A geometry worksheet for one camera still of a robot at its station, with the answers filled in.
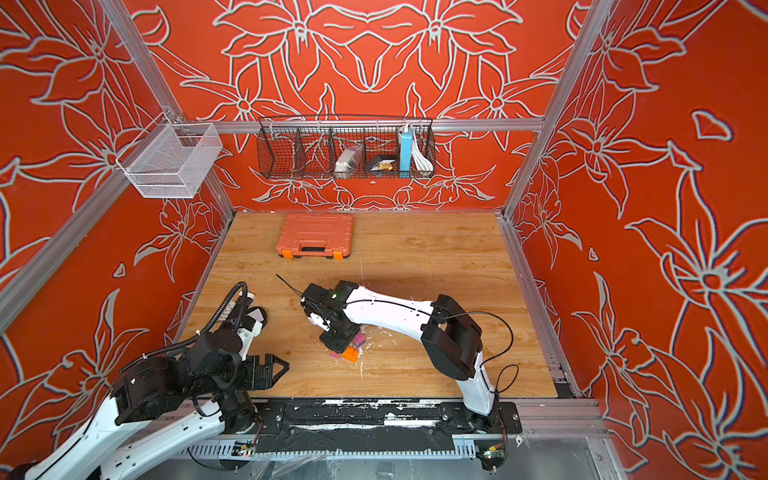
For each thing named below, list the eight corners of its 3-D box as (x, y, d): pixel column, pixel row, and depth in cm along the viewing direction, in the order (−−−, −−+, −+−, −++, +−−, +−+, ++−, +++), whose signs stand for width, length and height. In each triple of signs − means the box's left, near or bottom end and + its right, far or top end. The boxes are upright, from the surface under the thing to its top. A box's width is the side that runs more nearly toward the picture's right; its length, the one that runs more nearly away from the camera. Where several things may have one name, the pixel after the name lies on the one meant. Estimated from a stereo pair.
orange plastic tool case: (278, 259, 107) (274, 250, 103) (288, 222, 119) (285, 213, 114) (350, 259, 107) (349, 250, 102) (353, 222, 119) (352, 213, 114)
